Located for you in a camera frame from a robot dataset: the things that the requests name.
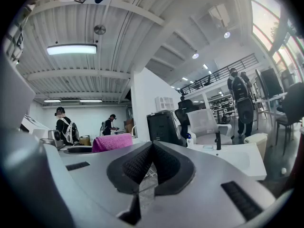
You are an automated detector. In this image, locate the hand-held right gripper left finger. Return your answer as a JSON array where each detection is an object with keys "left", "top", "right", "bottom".
[{"left": 44, "top": 141, "right": 155, "bottom": 228}]

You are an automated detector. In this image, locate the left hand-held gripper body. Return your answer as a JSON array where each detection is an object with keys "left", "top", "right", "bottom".
[{"left": 38, "top": 129, "right": 67, "bottom": 152}]

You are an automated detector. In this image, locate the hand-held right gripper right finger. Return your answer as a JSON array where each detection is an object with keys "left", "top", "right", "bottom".
[{"left": 142, "top": 140, "right": 295, "bottom": 228}]

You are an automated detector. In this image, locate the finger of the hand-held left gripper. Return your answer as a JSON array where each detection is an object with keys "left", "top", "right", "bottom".
[
  {"left": 63, "top": 145, "right": 94, "bottom": 151},
  {"left": 58, "top": 148, "right": 95, "bottom": 157}
]

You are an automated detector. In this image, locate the purple cloth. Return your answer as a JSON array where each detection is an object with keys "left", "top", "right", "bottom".
[{"left": 92, "top": 133, "right": 133, "bottom": 153}]

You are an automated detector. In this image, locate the large white ceramic sink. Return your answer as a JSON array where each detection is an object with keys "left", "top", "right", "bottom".
[{"left": 190, "top": 141, "right": 268, "bottom": 181}]

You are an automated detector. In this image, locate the black faucet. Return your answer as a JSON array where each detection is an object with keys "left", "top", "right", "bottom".
[{"left": 214, "top": 130, "right": 222, "bottom": 151}]

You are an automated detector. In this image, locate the white office chair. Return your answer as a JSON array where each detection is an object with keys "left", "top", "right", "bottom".
[{"left": 186, "top": 108, "right": 234, "bottom": 146}]

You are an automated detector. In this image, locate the beige trash bin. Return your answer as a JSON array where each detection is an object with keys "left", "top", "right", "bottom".
[{"left": 243, "top": 132, "right": 269, "bottom": 160}]

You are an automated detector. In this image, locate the black equipment cabinet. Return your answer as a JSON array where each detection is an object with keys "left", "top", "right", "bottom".
[{"left": 146, "top": 110, "right": 187, "bottom": 148}]

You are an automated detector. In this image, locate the rectangular ceiling light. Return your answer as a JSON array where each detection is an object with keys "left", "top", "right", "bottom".
[{"left": 46, "top": 43, "right": 98, "bottom": 56}]

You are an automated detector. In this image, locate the white shelf box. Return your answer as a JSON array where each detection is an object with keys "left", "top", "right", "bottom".
[{"left": 155, "top": 96, "right": 176, "bottom": 112}]

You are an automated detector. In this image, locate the white desk with metal legs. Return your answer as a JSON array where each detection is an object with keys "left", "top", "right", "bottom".
[{"left": 252, "top": 92, "right": 289, "bottom": 150}]

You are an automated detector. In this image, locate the round metal ceiling fixture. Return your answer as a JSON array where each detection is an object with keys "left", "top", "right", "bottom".
[{"left": 93, "top": 24, "right": 107, "bottom": 35}]

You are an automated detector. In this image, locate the black monitor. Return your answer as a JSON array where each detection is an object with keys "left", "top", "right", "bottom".
[{"left": 255, "top": 67, "right": 284, "bottom": 100}]

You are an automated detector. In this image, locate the black dining chair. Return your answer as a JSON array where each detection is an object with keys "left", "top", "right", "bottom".
[{"left": 275, "top": 82, "right": 304, "bottom": 157}]

